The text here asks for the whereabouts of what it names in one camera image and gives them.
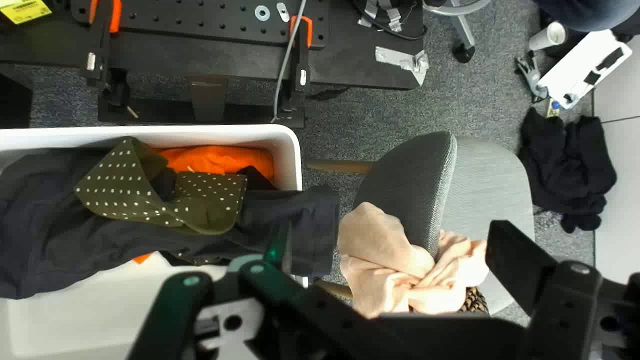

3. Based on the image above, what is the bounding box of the crumpled black cloth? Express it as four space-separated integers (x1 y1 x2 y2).
519 106 618 236

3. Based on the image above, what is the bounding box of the orange handled clamp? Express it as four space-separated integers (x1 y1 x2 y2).
107 0 126 37
289 14 316 50

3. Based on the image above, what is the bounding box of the orange cloth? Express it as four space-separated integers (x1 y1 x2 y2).
132 145 277 267

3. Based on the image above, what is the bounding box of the dark blue seat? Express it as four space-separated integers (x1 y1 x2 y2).
533 0 640 37

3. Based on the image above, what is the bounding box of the black perforated breadboard plate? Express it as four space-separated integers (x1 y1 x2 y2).
99 0 313 128

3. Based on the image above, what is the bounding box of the grey cable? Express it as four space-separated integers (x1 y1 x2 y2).
271 0 310 124

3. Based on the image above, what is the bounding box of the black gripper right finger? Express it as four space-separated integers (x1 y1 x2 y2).
486 218 640 360

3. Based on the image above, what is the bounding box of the white paper roll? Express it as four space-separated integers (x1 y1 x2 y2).
529 21 569 54

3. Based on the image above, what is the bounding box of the grey upholstered chair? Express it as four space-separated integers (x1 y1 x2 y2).
353 131 539 328

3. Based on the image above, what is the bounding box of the dark navy cloth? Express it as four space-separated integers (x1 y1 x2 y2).
0 148 342 302

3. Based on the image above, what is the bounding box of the grey strap bundle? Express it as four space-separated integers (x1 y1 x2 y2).
357 0 406 37

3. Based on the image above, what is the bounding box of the leopard print cloth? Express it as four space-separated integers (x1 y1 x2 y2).
459 287 493 316

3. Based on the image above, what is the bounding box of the office chair wheel base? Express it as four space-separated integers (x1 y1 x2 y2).
420 0 495 67

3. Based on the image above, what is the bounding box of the grey hand tool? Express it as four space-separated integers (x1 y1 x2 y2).
515 50 551 105

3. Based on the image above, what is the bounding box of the white plastic container bin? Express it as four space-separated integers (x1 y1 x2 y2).
0 122 306 360

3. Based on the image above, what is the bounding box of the olive polka dot cloth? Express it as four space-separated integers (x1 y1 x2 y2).
72 137 250 239

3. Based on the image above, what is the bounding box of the black flat board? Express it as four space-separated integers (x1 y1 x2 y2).
309 0 429 93

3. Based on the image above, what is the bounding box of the yellow sticker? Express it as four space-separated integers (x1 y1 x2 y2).
0 0 55 27

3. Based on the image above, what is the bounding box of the light peach cloth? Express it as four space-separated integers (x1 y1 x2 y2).
336 200 493 321

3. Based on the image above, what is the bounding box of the silver tape piece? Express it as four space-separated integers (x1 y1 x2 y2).
375 44 431 87

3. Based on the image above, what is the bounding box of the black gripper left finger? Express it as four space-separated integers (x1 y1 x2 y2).
126 259 316 360

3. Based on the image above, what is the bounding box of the white plastic case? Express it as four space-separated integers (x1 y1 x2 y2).
537 29 637 113

